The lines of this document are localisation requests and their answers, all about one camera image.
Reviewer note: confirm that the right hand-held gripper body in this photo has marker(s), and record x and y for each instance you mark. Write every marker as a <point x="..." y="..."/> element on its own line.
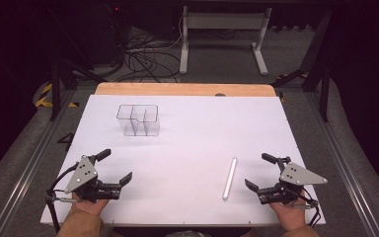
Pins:
<point x="294" y="176"/>

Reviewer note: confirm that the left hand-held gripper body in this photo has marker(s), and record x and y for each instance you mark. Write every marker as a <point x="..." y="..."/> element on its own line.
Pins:
<point x="80" y="176"/>

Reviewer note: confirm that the person's left hand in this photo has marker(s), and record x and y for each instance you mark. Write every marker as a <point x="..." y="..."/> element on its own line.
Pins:
<point x="90" y="206"/>

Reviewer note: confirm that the person's right hand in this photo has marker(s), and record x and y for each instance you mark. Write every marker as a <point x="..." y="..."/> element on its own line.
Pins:
<point x="288" y="214"/>

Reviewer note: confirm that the white pen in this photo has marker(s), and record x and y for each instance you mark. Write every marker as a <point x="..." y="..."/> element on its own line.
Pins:
<point x="229" y="178"/>

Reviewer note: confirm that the clear plastic divided organizer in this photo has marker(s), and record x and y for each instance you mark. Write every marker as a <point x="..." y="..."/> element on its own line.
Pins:
<point x="138" y="120"/>

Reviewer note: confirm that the white board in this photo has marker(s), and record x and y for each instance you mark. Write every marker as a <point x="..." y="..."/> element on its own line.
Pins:
<point x="184" y="148"/>

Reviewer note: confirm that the black metal stand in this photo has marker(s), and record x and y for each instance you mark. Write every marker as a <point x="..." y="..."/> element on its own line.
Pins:
<point x="55" y="92"/>
<point x="324" y="95"/>

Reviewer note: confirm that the yellow black hazard tape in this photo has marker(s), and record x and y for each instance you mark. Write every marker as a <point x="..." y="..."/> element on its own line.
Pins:
<point x="42" y="102"/>

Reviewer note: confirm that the wooden table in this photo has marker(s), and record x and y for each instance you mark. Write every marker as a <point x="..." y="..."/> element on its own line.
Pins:
<point x="177" y="89"/>

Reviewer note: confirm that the black computer case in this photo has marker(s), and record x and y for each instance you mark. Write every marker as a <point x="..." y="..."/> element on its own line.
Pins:
<point x="108" y="29"/>

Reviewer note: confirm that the black triangular bracket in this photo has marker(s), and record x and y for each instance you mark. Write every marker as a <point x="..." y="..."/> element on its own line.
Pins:
<point x="66" y="140"/>

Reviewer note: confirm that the grey metal floor rail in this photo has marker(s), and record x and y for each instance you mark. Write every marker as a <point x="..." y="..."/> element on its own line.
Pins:
<point x="29" y="171"/>
<point x="345" y="171"/>

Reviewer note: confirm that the white metal desk frame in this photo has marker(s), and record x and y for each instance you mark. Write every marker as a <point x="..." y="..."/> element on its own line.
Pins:
<point x="223" y="21"/>

